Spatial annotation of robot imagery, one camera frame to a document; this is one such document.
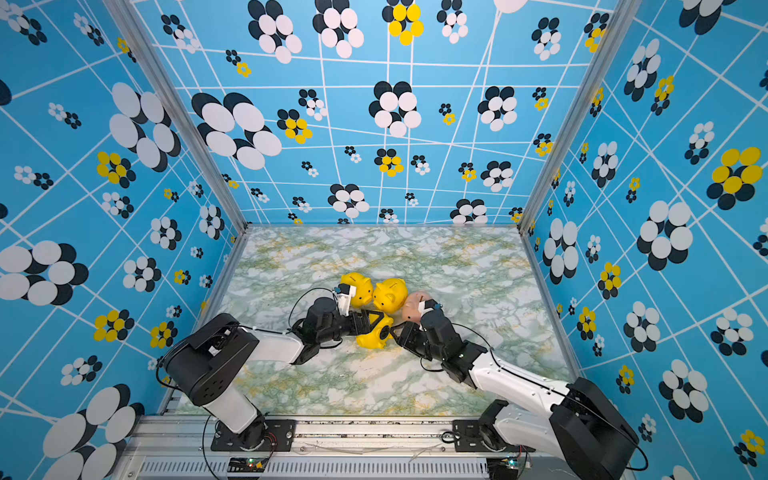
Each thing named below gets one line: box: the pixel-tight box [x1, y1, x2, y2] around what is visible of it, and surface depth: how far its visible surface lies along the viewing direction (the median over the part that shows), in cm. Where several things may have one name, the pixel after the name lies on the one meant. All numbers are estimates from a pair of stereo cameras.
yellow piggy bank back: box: [373, 278, 409, 314], surface depth 93 cm
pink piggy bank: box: [402, 291, 432, 324], surface depth 89 cm
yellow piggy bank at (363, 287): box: [340, 272, 373, 308], surface depth 95 cm
